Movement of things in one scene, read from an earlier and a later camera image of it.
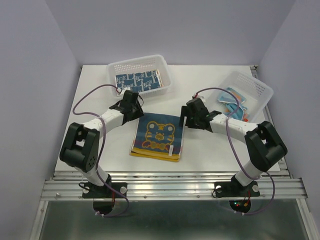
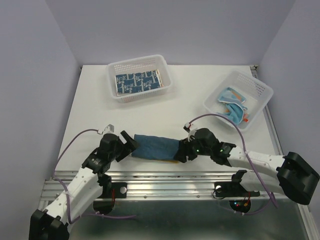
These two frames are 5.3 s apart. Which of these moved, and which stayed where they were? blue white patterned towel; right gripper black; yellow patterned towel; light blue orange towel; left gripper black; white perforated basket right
Moved: left gripper black; yellow patterned towel; right gripper black
Stayed: light blue orange towel; blue white patterned towel; white perforated basket right
